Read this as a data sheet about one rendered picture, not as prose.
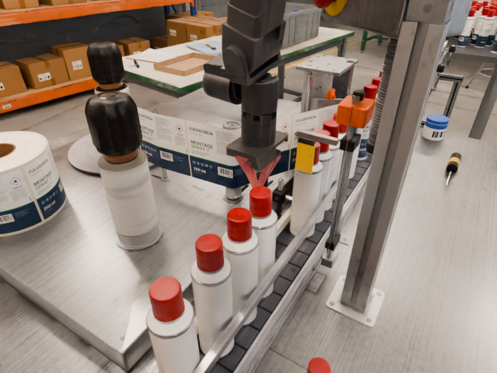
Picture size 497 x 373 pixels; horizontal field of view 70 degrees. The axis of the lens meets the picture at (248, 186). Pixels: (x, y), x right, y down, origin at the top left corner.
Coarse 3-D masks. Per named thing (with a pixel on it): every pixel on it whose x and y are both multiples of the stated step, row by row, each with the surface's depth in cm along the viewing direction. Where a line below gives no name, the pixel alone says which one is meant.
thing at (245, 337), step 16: (368, 160) 100; (288, 224) 77; (320, 224) 77; (288, 240) 72; (304, 240) 72; (320, 240) 76; (304, 256) 69; (288, 272) 65; (288, 288) 65; (272, 304) 59; (256, 320) 57; (240, 336) 54; (256, 336) 55; (240, 352) 52; (224, 368) 51
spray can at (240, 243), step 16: (240, 208) 48; (240, 224) 45; (224, 240) 48; (240, 240) 47; (256, 240) 48; (224, 256) 49; (240, 256) 47; (256, 256) 49; (240, 272) 49; (256, 272) 51; (240, 288) 51; (240, 304) 53
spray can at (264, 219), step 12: (252, 192) 51; (264, 192) 51; (252, 204) 51; (264, 204) 50; (252, 216) 52; (264, 216) 51; (276, 216) 53; (252, 228) 52; (264, 228) 51; (276, 228) 53; (264, 240) 53; (264, 252) 54; (264, 264) 55; (264, 276) 57
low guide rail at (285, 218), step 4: (288, 212) 74; (284, 216) 73; (288, 216) 73; (280, 220) 72; (284, 220) 72; (288, 220) 74; (280, 224) 71; (284, 224) 73; (280, 228) 71; (196, 320) 53; (196, 324) 52; (196, 328) 52; (156, 364) 47; (152, 368) 47; (156, 368) 47; (148, 372) 46; (152, 372) 46; (156, 372) 46
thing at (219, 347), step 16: (336, 192) 73; (320, 208) 68; (304, 224) 64; (288, 256) 57; (272, 272) 54; (256, 288) 52; (256, 304) 50; (240, 320) 47; (224, 336) 45; (208, 352) 44; (208, 368) 42
